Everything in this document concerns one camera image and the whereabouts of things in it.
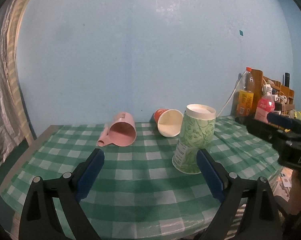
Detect silver grey curtain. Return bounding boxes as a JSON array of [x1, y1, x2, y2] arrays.
[[0, 0, 34, 167]]

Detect green patterned paper cup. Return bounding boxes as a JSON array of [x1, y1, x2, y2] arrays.
[[172, 103, 216, 174]]

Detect green checkered tablecloth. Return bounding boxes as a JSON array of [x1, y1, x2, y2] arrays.
[[1, 116, 282, 239]]

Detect white power cable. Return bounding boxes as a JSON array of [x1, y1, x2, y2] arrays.
[[216, 76, 246, 118]]

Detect pink plastic mug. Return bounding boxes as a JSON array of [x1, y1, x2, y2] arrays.
[[96, 112, 137, 147]]

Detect right hand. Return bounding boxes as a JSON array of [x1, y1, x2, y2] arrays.
[[288, 170, 301, 215]]

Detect wooden desk organizer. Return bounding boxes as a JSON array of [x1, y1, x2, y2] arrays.
[[251, 69, 295, 114]]

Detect white phone case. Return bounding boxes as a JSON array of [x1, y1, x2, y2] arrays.
[[280, 172, 291, 188]]

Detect red paper cup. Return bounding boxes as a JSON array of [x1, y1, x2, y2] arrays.
[[153, 108, 183, 138]]

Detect orange soda bottle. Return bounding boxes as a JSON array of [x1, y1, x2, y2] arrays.
[[236, 67, 255, 116]]

